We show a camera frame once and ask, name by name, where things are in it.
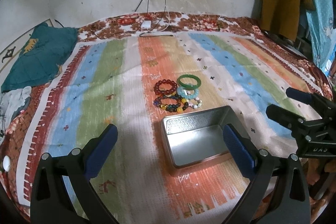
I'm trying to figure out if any white pink bead bracelet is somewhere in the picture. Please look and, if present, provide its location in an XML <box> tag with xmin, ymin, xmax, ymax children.
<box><xmin>186</xmin><ymin>97</ymin><xmax>203</xmax><ymax>110</ymax></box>

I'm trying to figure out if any green jade bangle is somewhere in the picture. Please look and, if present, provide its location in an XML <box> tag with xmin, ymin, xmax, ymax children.
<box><xmin>177</xmin><ymin>74</ymin><xmax>202</xmax><ymax>90</ymax></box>

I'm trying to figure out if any multicolour bead bracelet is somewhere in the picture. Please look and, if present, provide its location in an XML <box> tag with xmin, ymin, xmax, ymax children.
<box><xmin>152</xmin><ymin>94</ymin><xmax>190</xmax><ymax>113</ymax></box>

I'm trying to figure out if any light blue bead bracelet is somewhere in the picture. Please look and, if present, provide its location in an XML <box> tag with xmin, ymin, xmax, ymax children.
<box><xmin>176</xmin><ymin>86</ymin><xmax>200</xmax><ymax>100</ymax></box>

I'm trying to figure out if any dark red bead bracelet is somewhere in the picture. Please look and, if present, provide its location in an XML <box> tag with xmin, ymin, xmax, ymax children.
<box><xmin>153</xmin><ymin>79</ymin><xmax>179</xmax><ymax>97</ymax></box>

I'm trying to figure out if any floral brown bed sheet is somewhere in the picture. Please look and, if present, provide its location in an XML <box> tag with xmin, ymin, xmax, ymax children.
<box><xmin>1</xmin><ymin>12</ymin><xmax>333</xmax><ymax>221</ymax></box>

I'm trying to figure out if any silver metal tin box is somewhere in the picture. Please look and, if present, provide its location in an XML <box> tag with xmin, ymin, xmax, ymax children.
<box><xmin>161</xmin><ymin>106</ymin><xmax>249</xmax><ymax>176</ymax></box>

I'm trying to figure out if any white grey crumpled cloth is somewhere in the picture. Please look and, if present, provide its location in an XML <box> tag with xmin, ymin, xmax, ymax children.
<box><xmin>1</xmin><ymin>86</ymin><xmax>32</xmax><ymax>137</ymax></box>

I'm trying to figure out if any striped colourful cloth mat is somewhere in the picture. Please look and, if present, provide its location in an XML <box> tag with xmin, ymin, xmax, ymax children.
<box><xmin>16</xmin><ymin>32</ymin><xmax>322</xmax><ymax>223</ymax></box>

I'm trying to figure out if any teal quilted blanket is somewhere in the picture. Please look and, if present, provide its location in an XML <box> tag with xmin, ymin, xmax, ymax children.
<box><xmin>1</xmin><ymin>23</ymin><xmax>77</xmax><ymax>93</ymax></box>

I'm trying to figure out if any white charger adapter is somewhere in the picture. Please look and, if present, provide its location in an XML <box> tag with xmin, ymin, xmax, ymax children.
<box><xmin>141</xmin><ymin>20</ymin><xmax>151</xmax><ymax>30</ymax></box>

